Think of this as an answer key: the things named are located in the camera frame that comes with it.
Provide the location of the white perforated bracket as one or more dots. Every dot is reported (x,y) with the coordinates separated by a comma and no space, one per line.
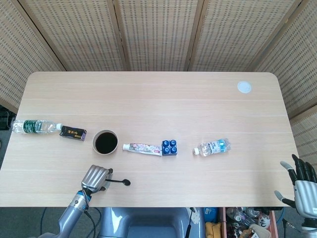
(195,217)

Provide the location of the woven bamboo folding screen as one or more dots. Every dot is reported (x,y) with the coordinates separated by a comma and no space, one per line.
(158,32)

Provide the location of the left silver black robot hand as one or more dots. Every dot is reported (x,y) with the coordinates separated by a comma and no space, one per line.
(95,177)

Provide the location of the grey robot torso base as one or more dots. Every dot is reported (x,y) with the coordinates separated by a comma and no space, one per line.
(153,223)

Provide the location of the yellow bag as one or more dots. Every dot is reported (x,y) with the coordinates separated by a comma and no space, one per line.
(213,229)

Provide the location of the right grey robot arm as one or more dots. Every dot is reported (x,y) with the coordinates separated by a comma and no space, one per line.
(310,226)

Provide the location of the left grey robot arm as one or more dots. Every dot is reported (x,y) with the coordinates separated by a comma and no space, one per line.
(71,213)

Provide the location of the blue container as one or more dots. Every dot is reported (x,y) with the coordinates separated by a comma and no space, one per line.
(210,213)

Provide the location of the green label water bottle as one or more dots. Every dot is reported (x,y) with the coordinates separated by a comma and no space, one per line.
(29,126)

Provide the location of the blue label water bottle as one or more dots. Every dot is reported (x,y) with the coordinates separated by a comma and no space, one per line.
(213,147)

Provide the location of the red crate of clutter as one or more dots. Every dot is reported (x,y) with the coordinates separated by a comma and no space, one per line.
(223,223)

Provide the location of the white round table grommet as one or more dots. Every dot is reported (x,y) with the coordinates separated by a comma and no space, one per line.
(244,87)

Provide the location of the white floral toothpaste tube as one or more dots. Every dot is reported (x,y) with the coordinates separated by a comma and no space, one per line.
(141,148)

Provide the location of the cup of dark coffee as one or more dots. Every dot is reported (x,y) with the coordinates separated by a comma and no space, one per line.
(106,143)

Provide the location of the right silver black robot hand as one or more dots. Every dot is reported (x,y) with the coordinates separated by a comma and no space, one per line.
(305,196)

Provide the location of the blue toy building block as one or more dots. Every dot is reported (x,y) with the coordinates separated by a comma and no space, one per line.
(169,148)

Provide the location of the black box gold print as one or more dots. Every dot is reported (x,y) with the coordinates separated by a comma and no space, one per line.
(73,132)

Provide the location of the black plastic spoon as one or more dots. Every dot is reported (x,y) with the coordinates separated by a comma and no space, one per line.
(126,183)

